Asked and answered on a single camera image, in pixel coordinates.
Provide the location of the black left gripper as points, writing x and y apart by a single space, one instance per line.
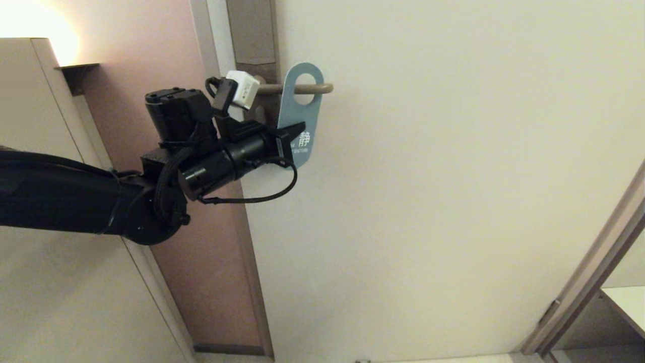
227 164

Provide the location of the blue do-not-disturb door hanger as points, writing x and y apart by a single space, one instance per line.
287 113

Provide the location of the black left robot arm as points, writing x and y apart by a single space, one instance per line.
60 196

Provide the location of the brown door lock plate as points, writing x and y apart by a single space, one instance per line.
252 30

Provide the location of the cream door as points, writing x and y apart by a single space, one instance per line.
428 201

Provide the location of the beige cabinet panel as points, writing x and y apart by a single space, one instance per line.
50 302

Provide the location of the pale wardrobe shelf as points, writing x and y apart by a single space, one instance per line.
630 302

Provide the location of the black left camera bracket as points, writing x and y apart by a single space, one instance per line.
242 128

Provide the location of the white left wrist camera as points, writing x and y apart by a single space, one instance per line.
243 89

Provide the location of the dark wall lamp bracket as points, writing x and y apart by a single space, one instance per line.
78 74

